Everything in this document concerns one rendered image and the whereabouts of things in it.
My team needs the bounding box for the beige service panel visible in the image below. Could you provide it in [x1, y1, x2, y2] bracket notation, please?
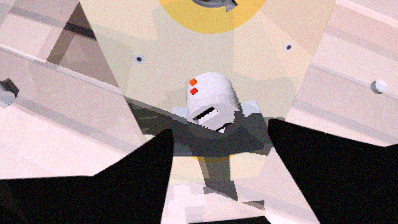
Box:
[78, 0, 336, 185]

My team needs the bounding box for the grey cylinder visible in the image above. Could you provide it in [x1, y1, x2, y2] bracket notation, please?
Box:
[0, 81, 15, 107]

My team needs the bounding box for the white cylinder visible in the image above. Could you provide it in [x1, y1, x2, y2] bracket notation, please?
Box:
[187, 72, 243, 139]

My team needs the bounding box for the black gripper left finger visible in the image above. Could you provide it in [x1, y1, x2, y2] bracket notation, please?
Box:
[0, 129, 174, 224]

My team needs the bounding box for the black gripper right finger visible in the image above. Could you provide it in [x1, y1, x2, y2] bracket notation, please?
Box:
[268, 119, 398, 224]

